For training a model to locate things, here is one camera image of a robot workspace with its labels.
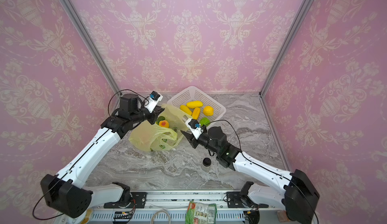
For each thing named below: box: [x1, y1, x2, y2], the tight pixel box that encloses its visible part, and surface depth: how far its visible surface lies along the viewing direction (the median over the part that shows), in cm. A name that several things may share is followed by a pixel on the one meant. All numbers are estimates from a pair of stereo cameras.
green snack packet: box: [184, 201, 218, 224], surface depth 71 cm
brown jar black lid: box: [276, 209, 290, 223], surface depth 67 cm
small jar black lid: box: [201, 157, 212, 174], surface depth 79 cm
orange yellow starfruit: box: [191, 106, 201, 120], surface depth 107 cm
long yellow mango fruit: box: [186, 100, 204, 109], surface depth 111 cm
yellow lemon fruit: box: [203, 105, 215, 117], surface depth 105 cm
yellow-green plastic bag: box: [129, 103, 192, 152], surface depth 80 cm
